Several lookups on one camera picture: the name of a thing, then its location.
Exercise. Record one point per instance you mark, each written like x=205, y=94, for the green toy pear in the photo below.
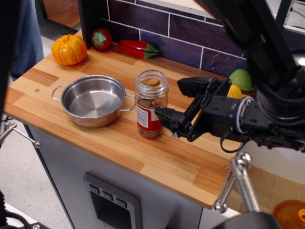
x=242, y=79

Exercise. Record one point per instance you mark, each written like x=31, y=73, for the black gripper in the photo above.
x=210, y=112

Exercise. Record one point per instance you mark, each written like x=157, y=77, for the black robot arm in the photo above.
x=275, y=116

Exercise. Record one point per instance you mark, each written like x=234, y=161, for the stainless steel pot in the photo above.
x=92, y=101

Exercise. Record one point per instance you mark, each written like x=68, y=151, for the right metal clamp screw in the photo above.
x=238, y=175

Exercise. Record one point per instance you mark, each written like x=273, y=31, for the orange toy pumpkin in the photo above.
x=69, y=50

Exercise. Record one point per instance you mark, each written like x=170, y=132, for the yellow toy corn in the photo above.
x=234, y=92

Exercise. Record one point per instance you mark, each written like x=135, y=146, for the black foreground frame bar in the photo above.
x=9, y=20

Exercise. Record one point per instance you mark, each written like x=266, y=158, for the orange plastic lid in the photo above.
x=290, y=214

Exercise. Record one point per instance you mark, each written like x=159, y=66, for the clear plastic almond jar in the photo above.
x=151, y=92

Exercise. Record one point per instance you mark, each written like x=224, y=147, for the red toy tomato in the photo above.
x=101, y=39

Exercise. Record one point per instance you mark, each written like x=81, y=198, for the red toy chili pepper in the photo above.
x=142, y=49

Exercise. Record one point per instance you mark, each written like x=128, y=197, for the grey toy kitchen cabinet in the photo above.
x=98, y=195

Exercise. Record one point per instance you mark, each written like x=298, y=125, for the bystander blue jeans leg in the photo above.
x=29, y=48

